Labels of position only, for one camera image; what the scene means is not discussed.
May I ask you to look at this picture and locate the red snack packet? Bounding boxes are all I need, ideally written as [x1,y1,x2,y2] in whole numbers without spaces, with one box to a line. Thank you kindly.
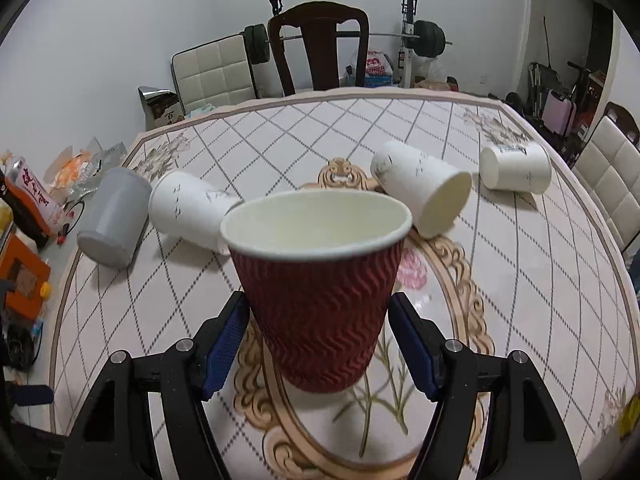
[4,159,63,237]

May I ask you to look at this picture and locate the red printed plastic bag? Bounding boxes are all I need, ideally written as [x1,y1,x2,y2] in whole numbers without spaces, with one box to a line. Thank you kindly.
[364,49,395,88]

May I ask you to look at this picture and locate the orange box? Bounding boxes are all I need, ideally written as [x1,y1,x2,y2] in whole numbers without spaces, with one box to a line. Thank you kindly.
[0,234,52,320]

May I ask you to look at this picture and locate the white weight rack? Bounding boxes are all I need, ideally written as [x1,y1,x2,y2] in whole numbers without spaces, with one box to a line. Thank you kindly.
[397,0,421,88]

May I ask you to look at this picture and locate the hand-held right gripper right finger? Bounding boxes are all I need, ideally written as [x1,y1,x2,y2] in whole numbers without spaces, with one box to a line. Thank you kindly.
[389,292,584,480]

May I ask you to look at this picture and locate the dark wooden chair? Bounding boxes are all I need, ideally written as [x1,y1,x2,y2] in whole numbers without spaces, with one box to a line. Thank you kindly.
[267,2,370,97]

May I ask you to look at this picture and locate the barbell with black plates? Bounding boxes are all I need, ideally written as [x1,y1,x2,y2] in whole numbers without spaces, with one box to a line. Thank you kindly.
[243,20,454,65]

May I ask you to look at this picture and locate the red ribbed paper cup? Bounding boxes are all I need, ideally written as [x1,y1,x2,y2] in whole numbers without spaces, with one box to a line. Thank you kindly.
[220,190,413,394]

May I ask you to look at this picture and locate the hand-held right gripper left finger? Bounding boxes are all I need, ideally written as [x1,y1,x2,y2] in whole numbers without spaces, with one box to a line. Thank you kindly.
[58,290,251,480]

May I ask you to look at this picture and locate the clear plastic bag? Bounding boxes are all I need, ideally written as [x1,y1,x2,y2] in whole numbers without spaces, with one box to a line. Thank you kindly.
[44,137,128,206]

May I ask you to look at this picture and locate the white paper cup green print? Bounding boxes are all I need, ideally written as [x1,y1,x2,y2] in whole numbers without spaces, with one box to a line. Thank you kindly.
[479,141,552,194]

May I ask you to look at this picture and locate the grey plastic cup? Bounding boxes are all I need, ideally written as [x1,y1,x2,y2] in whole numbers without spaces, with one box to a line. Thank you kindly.
[76,167,153,267]

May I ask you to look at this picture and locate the pink suitcase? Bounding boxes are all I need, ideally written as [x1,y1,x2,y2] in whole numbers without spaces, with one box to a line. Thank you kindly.
[542,89,579,137]

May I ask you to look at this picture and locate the white padded chair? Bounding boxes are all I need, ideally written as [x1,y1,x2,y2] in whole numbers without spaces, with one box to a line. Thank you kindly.
[571,115,640,253]
[171,34,259,116]

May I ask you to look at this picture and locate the cardboard box with foil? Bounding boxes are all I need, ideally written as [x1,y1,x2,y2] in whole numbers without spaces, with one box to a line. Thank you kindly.
[138,86,185,132]

